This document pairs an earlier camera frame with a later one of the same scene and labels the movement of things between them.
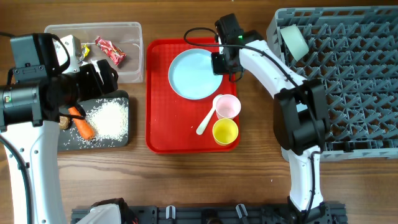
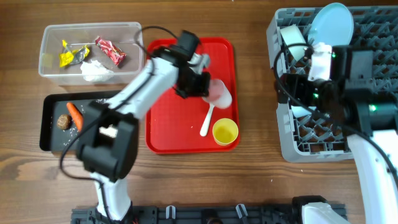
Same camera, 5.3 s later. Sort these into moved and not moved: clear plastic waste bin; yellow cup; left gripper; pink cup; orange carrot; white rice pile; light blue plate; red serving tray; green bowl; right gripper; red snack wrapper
Moved: pink cup; right gripper; light blue plate; white rice pile; left gripper
Not moved: yellow cup; green bowl; red snack wrapper; orange carrot; red serving tray; clear plastic waste bin
